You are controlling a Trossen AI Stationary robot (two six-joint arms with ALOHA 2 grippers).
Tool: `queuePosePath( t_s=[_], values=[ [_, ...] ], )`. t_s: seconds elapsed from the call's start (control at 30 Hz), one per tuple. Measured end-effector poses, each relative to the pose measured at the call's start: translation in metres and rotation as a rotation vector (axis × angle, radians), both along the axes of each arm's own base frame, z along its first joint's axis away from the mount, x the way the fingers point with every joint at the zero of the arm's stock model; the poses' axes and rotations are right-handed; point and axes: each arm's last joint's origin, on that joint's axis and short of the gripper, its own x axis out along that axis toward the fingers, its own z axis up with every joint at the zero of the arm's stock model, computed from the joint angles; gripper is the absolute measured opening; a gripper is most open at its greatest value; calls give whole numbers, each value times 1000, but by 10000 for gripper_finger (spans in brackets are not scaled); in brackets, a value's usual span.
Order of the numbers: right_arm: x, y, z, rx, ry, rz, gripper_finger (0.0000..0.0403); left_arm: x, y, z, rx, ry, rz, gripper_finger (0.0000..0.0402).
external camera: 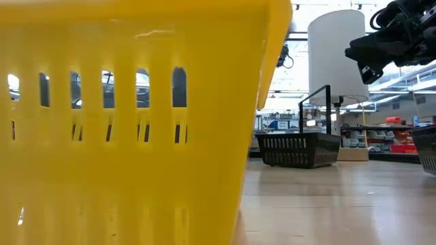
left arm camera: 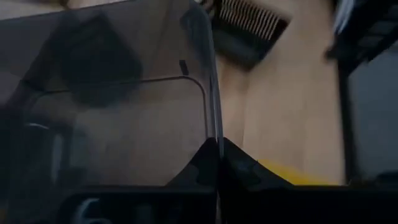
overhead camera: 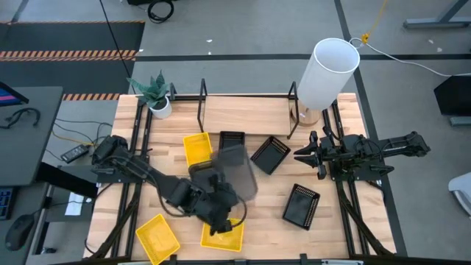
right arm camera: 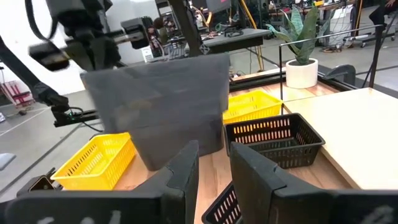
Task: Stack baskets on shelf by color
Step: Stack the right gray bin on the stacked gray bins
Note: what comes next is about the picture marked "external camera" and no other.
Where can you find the black overhead camera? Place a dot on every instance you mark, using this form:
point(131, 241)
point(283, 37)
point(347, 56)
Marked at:
point(283, 54)

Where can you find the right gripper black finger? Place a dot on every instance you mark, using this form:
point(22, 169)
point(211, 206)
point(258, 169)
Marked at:
point(371, 71)
point(378, 46)

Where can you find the yellow plastic slotted basket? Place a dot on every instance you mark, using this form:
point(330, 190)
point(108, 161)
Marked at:
point(136, 183)

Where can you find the white panel on stand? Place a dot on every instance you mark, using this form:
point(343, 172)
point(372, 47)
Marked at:
point(335, 51)

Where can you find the black plastic slotted basket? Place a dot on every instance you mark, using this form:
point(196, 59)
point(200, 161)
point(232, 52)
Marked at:
point(427, 149)
point(296, 149)

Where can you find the red storage bin rack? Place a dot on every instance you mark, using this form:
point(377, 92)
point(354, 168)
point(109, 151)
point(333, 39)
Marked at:
point(402, 148)

